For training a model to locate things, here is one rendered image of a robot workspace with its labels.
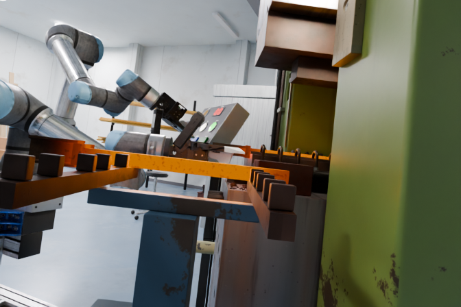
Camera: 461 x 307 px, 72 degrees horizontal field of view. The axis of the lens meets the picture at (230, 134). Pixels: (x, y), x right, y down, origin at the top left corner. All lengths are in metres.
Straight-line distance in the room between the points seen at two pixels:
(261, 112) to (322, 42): 2.67
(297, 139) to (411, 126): 0.67
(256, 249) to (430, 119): 0.40
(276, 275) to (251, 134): 2.89
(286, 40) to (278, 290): 0.59
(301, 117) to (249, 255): 0.56
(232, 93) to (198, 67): 4.98
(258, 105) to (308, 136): 2.47
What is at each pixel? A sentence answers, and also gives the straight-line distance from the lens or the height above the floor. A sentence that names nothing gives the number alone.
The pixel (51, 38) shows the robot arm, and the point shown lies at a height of 1.35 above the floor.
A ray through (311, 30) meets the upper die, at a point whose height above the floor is 1.33.
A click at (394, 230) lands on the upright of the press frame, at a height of 0.91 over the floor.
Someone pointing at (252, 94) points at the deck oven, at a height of 1.67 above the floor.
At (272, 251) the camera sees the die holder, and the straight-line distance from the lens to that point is 0.69.
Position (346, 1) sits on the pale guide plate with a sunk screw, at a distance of 0.70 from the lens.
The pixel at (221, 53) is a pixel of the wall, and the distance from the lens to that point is 8.41.
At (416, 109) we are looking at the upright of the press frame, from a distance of 0.46.
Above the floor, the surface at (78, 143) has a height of 0.98.
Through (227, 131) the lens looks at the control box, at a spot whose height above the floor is 1.07.
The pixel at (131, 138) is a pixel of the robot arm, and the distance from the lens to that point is 0.86.
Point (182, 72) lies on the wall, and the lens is 8.78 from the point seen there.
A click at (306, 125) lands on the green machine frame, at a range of 1.10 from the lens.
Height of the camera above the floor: 0.99
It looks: 3 degrees up
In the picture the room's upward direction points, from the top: 6 degrees clockwise
